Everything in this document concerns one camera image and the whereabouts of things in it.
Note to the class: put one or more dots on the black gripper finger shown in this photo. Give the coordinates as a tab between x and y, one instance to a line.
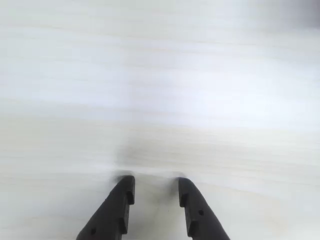
200	215
112	212

